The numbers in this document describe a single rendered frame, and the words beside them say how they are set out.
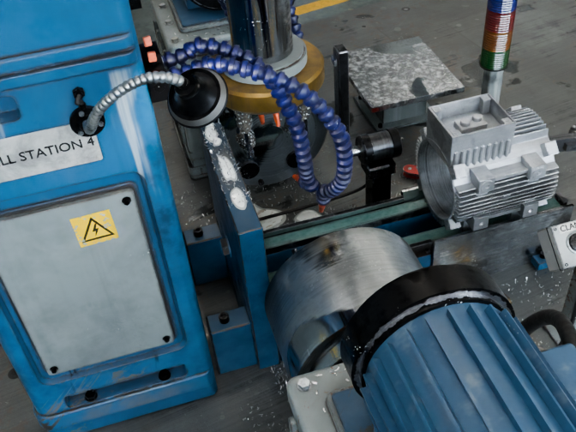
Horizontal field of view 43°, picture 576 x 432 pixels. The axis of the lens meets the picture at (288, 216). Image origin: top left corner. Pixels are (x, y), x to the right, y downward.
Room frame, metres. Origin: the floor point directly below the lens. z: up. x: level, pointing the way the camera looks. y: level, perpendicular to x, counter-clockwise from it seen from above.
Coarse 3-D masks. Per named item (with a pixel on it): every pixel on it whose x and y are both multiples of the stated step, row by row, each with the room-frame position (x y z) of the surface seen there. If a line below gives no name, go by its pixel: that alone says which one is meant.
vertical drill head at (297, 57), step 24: (240, 0) 0.93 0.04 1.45; (264, 0) 0.92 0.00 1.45; (288, 0) 0.95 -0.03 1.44; (240, 24) 0.93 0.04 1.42; (264, 24) 0.92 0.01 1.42; (288, 24) 0.95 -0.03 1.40; (264, 48) 0.92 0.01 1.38; (288, 48) 0.94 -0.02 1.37; (312, 48) 1.00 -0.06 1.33; (288, 72) 0.91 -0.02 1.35; (312, 72) 0.93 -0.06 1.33; (240, 96) 0.89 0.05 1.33; (264, 96) 0.88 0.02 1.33; (240, 120) 0.91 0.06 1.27
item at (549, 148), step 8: (424, 128) 1.09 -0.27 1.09; (424, 136) 1.09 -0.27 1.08; (544, 144) 1.02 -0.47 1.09; (552, 144) 1.01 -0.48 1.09; (544, 152) 1.01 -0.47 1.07; (552, 152) 1.01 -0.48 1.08; (456, 168) 0.97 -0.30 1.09; (464, 168) 0.97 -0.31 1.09; (456, 176) 0.96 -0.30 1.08; (464, 176) 0.96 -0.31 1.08; (544, 200) 1.01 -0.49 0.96; (448, 224) 0.97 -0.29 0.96; (456, 224) 0.97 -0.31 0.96
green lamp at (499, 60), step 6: (486, 54) 1.37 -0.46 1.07; (492, 54) 1.36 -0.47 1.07; (498, 54) 1.36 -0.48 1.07; (504, 54) 1.36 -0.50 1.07; (480, 60) 1.40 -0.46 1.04; (486, 60) 1.37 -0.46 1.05; (492, 60) 1.36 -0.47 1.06; (498, 60) 1.36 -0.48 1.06; (504, 60) 1.36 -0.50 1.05; (486, 66) 1.37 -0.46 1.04; (492, 66) 1.36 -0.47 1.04; (498, 66) 1.36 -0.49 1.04; (504, 66) 1.36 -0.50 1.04
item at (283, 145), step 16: (224, 112) 1.16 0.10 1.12; (224, 128) 1.16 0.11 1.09; (256, 128) 1.17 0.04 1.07; (272, 128) 1.18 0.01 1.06; (288, 128) 1.17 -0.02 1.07; (320, 128) 1.21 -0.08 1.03; (240, 144) 1.14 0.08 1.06; (256, 144) 1.17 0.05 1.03; (272, 144) 1.18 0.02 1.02; (288, 144) 1.19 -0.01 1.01; (320, 144) 1.21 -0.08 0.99; (240, 160) 1.16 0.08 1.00; (256, 160) 1.17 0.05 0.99; (272, 160) 1.18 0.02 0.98; (288, 160) 1.18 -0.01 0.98; (256, 176) 1.17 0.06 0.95; (272, 176) 1.18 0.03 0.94; (288, 176) 1.19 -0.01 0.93
